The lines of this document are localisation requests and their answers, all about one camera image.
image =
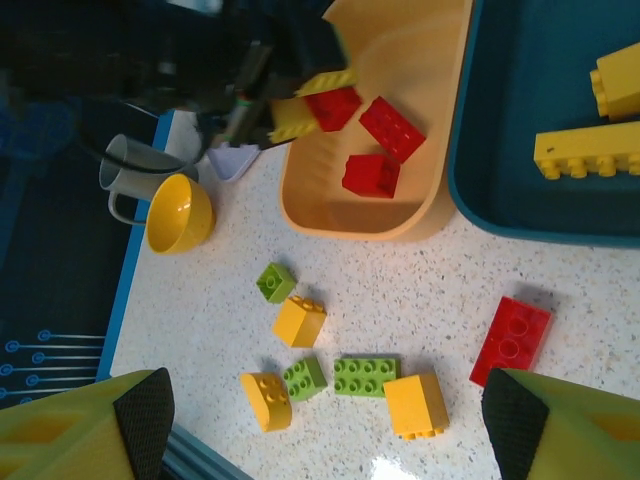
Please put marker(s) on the teal plastic container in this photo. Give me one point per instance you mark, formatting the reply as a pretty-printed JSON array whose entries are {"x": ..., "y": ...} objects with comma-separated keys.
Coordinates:
[{"x": 500, "y": 100}]

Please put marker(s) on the blue table edge strip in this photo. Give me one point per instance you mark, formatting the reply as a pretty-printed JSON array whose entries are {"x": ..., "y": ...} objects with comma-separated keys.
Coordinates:
[{"x": 129, "y": 260}]

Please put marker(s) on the curved yellow lego brick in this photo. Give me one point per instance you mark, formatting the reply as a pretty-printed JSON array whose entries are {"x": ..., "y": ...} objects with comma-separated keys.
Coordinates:
[{"x": 267, "y": 402}]

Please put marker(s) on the green two-by-four lego brick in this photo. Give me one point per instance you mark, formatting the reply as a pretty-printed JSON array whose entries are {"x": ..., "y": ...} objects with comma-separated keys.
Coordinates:
[{"x": 367, "y": 376}]

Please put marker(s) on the small green lego brick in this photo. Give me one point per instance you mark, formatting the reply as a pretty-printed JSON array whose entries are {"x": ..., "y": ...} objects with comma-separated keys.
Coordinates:
[
  {"x": 275, "y": 282},
  {"x": 305, "y": 379}
]

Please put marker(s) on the yellow bowl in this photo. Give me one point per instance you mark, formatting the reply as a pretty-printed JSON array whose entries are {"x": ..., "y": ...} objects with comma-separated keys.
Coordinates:
[{"x": 180, "y": 215}]

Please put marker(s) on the long yellow lego brick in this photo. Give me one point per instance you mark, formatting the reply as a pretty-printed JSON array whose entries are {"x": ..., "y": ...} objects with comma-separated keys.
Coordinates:
[{"x": 587, "y": 147}]

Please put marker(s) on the red two-by-four lego brick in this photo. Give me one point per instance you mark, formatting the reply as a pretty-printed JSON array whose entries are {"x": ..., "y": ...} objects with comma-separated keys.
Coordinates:
[{"x": 510, "y": 340}]

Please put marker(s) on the tan plastic container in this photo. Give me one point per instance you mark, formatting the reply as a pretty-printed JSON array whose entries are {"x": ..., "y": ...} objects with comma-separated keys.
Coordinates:
[{"x": 370, "y": 220}]

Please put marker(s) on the yellow-green right gripper right finger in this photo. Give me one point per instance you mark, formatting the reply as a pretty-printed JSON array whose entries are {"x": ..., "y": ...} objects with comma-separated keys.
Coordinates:
[{"x": 585, "y": 440}]

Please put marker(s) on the grey mug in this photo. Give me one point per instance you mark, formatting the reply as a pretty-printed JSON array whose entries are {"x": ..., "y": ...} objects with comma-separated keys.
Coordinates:
[{"x": 130, "y": 170}]

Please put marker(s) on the finger of the yellow-green left gripper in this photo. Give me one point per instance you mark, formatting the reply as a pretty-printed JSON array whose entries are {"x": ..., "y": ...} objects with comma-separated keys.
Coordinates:
[
  {"x": 292, "y": 120},
  {"x": 327, "y": 82}
]

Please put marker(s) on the aluminium front rail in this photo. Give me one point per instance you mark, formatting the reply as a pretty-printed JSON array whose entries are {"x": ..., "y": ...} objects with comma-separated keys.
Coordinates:
[{"x": 200, "y": 462}]

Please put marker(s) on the yellow-green right gripper left finger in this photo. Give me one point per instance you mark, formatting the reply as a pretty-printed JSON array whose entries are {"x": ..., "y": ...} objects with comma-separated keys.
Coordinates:
[{"x": 60, "y": 440}]

